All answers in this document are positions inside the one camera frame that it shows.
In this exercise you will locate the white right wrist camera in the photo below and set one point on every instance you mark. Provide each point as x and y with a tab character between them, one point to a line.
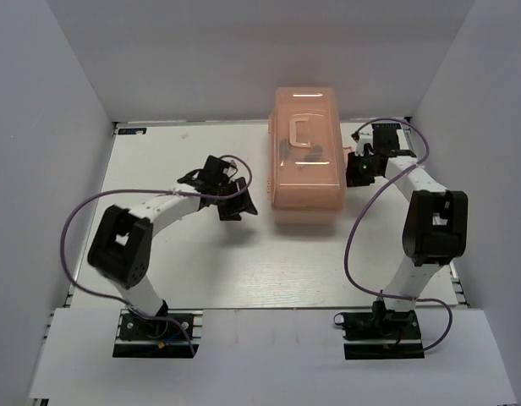
363	143

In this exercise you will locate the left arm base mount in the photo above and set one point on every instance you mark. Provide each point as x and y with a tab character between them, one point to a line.
137	338

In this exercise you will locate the pink plastic toolbox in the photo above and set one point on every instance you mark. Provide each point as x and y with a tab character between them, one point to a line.
315	195

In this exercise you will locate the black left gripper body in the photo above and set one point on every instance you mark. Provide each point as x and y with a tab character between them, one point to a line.
225	188

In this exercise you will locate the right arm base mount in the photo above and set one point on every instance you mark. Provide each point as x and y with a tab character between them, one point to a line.
370	336

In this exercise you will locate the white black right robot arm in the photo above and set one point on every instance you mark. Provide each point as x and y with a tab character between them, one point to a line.
435	228

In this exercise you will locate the green stubby screwdriver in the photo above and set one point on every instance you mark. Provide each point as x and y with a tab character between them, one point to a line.
314	155
283	151

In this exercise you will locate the dark blue corner label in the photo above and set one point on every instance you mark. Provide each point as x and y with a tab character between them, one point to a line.
131	131

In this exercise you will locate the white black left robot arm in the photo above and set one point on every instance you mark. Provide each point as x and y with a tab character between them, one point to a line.
121	248

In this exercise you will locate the dark blue right label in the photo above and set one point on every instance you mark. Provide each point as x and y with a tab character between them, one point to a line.
394	126

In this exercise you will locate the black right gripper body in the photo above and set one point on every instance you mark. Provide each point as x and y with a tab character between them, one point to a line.
362	169

